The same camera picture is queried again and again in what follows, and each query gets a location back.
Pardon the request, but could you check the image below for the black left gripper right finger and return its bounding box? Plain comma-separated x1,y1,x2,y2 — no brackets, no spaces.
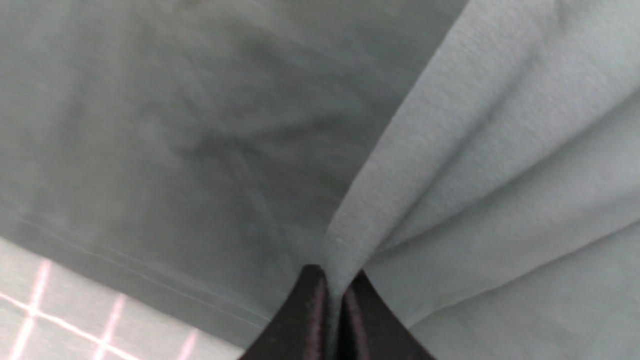
338,271,434,360

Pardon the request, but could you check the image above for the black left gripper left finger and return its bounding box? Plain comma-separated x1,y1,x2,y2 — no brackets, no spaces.
240,264,329,360

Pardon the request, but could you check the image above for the green long-sleeve top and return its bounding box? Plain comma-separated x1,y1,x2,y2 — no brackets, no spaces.
1,0,639,360

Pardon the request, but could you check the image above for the green checked tablecloth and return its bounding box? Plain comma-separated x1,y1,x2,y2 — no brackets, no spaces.
0,238,243,360

